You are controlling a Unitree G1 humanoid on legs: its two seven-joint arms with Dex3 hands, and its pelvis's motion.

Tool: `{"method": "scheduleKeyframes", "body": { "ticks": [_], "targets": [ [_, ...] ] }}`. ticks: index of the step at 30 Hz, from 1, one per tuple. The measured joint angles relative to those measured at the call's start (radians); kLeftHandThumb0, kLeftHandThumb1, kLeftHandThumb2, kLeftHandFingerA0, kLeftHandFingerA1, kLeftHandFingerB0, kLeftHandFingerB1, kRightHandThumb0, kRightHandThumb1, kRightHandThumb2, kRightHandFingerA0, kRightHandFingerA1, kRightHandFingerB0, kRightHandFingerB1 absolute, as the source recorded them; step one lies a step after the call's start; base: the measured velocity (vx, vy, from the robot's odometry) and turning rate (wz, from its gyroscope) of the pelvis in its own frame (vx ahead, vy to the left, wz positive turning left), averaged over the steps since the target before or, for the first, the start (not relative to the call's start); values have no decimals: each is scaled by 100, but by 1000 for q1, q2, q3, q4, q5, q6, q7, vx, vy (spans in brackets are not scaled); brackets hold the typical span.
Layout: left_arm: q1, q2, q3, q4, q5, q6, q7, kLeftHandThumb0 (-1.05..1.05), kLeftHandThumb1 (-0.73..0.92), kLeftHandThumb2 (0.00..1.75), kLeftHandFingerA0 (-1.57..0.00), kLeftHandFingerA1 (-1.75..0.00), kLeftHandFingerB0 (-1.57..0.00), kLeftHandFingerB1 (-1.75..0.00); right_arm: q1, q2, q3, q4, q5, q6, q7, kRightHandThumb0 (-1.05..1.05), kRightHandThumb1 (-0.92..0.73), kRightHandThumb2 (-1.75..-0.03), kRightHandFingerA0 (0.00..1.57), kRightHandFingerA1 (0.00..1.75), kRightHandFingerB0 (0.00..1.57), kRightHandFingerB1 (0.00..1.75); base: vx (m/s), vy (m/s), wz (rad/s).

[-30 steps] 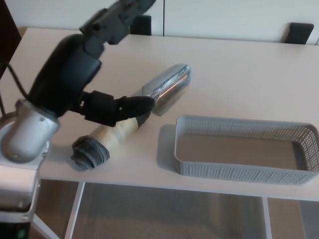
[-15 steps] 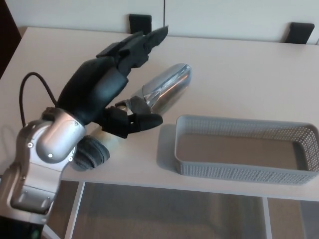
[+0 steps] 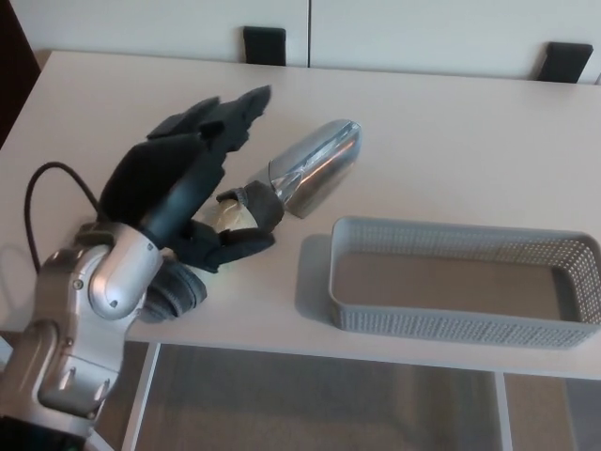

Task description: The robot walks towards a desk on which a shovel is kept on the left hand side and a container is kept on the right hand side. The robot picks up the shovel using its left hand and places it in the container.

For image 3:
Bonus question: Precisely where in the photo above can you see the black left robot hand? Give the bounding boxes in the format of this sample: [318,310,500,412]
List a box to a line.
[96,84,276,276]

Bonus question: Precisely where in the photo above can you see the metal shovel with handle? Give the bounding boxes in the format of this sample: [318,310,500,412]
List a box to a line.
[139,118,366,326]

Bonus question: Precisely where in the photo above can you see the grey perforated plastic basket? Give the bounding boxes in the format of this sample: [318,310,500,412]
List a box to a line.
[327,215,601,351]

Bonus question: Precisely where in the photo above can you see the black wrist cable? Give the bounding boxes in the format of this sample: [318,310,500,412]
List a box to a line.
[24,161,102,270]

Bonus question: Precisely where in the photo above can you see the black cabinet handle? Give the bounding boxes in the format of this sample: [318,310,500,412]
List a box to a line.
[535,41,595,86]
[241,24,288,68]

